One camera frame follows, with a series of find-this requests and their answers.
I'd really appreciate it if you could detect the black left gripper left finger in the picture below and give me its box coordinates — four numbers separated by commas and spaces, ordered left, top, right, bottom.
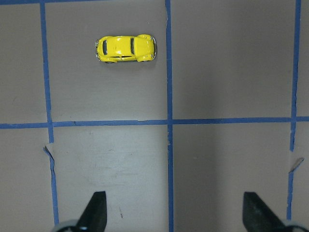
75, 191, 107, 232

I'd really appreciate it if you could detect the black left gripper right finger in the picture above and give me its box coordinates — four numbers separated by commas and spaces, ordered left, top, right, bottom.
242, 192, 290, 232

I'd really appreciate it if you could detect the yellow toy beetle car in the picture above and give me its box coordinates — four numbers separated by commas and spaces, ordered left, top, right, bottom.
95, 34, 157, 63

